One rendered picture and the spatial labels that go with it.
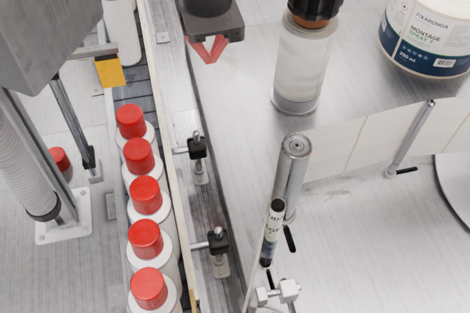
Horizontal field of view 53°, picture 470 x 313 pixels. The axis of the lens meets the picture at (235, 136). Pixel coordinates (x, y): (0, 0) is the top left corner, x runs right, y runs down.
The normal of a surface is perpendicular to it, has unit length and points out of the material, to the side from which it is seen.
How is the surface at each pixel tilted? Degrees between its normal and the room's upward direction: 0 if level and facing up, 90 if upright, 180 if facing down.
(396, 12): 90
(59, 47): 90
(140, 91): 0
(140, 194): 2
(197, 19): 1
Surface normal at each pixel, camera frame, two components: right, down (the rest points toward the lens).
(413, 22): -0.76, 0.53
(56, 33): 0.93, 0.32
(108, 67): 0.23, 0.81
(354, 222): 0.02, -0.57
